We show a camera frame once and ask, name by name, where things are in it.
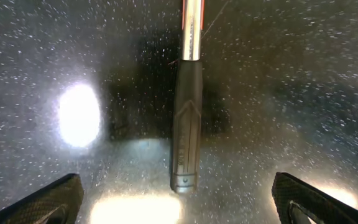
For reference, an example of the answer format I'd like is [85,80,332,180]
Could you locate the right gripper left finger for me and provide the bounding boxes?
[0,173,85,224]

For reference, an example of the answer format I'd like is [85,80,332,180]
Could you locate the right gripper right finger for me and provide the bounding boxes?
[271,172,358,224]

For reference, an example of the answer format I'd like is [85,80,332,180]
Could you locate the hammer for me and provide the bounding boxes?
[169,0,206,195]

